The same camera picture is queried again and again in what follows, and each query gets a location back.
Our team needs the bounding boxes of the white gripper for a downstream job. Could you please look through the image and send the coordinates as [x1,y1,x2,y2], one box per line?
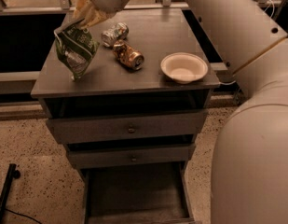
[73,0,130,29]

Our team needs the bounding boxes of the green jalapeno chip bag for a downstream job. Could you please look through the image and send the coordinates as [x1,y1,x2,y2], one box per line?
[54,21,100,80]

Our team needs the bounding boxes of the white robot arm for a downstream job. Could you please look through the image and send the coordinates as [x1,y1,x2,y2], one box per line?
[185,0,288,224]

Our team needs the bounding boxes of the grey top drawer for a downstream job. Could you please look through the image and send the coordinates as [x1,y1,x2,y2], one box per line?
[47,109,207,144]

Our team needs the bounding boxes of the grey wooden drawer cabinet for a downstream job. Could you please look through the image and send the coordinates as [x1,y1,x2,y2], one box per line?
[30,8,221,224]

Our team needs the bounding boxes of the grey middle drawer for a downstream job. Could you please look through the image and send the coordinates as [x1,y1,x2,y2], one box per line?
[67,143,195,169]

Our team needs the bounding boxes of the grey open bottom drawer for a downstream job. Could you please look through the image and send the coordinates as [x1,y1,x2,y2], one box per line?
[82,162,195,224]

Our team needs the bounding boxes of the crushed silver soda can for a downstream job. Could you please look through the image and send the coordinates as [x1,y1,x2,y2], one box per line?
[101,22,129,48]

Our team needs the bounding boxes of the crushed brown soda can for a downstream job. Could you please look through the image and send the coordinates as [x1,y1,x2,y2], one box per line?
[113,40,144,70]

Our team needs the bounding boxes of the white paper bowl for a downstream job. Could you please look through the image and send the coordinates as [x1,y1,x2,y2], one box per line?
[160,52,208,84]

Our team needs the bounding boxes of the black bar on floor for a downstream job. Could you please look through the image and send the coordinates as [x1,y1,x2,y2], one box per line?
[0,163,21,224]

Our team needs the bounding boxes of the black floor cable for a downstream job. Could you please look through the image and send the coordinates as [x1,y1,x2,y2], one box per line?
[3,207,44,224]

